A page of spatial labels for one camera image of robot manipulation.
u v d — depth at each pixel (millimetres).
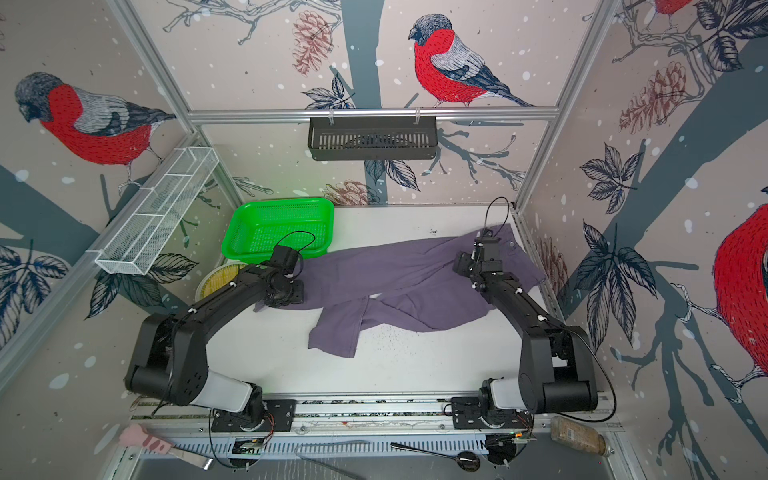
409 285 956
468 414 729
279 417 733
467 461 669
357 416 746
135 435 689
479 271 707
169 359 433
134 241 714
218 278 980
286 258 730
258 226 1146
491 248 697
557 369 427
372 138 1065
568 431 671
